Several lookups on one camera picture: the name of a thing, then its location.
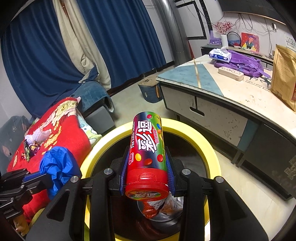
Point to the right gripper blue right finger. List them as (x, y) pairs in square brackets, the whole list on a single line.
[(230, 218)]

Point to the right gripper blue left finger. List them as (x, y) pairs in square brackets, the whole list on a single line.
[(64, 217)]

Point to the white snack bag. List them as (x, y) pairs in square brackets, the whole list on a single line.
[(172, 205)]

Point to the red mesh wrapper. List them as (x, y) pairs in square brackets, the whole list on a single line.
[(152, 208)]

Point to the red candy tube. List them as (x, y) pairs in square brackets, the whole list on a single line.
[(146, 173)]

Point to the purple candy wrapper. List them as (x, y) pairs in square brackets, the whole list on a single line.
[(30, 150)]

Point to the white foam net sleeve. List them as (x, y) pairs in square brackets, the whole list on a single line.
[(37, 136)]

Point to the yellow rimmed black trash bin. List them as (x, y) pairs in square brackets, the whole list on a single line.
[(184, 143)]

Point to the left hand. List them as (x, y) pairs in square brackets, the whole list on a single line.
[(21, 225)]

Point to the grey patterned sofa cushion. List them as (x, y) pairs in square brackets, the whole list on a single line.
[(11, 135)]

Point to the red floral blanket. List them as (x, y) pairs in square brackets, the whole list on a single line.
[(62, 120)]

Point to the marble top coffee table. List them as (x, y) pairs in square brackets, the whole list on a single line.
[(243, 119)]

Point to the left blue curtain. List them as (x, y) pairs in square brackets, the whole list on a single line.
[(36, 61)]

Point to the blue curtain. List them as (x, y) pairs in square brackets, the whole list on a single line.
[(125, 37), (36, 61)]

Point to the blue sofa throw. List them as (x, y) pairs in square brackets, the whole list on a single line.
[(92, 96)]

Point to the beige power strip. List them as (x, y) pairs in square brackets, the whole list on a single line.
[(231, 73)]

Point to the brown paper bag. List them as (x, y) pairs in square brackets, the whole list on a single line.
[(283, 78)]

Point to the blue storage stool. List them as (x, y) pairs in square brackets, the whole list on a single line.
[(150, 89)]

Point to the purple backpack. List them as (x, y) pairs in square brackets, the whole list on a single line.
[(249, 66)]

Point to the beige inner curtain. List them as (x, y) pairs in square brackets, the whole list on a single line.
[(79, 42)]

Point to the tissue pack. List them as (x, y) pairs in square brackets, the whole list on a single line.
[(221, 54)]

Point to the colourful portrait painting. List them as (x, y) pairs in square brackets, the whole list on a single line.
[(250, 42)]

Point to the purple gift box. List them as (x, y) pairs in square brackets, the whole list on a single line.
[(215, 38)]

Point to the round glass ornament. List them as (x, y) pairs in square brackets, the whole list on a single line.
[(234, 39)]

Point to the right blue curtain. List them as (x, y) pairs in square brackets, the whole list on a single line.
[(125, 37)]

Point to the white vase red flowers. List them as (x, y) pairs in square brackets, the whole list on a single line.
[(223, 28)]

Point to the black curved television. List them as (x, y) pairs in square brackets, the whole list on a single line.
[(251, 7)]

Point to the silver tower air conditioner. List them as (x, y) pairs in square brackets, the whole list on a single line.
[(174, 29)]

